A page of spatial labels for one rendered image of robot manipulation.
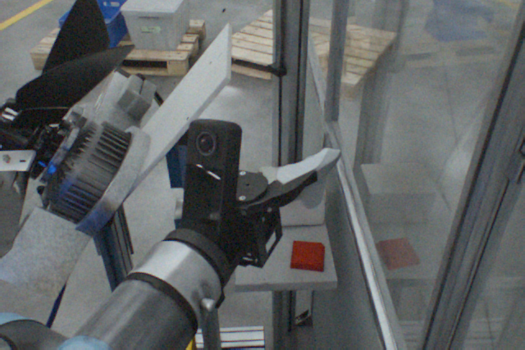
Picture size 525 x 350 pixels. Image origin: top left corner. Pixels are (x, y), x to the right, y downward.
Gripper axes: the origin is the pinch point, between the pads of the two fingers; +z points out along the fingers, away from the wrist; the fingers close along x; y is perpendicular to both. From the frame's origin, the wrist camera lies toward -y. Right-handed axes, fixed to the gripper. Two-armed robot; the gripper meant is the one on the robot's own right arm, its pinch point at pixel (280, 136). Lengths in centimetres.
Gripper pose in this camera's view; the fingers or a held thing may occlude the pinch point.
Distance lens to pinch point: 58.1
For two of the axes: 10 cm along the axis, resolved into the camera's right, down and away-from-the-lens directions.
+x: 8.9, 1.4, -4.3
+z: 4.3, -5.3, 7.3
